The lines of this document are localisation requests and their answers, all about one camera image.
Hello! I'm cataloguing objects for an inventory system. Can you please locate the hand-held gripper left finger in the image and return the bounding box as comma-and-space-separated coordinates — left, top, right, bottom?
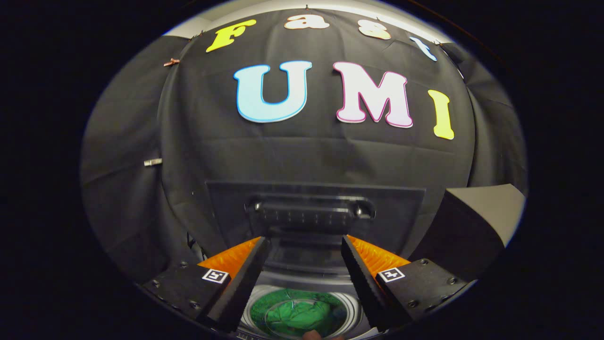
142, 236, 272, 333

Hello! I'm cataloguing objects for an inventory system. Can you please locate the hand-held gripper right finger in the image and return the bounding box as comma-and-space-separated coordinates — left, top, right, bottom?
341, 235, 472, 332

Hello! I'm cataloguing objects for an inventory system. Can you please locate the green polo shirt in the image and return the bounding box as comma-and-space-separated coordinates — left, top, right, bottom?
250, 289, 348, 339

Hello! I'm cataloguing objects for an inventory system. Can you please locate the black backdrop cloth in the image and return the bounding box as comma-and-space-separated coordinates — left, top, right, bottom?
80, 7, 528, 289

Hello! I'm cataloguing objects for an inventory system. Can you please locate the grey cabinet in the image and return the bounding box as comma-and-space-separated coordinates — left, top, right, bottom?
410, 183, 526, 280

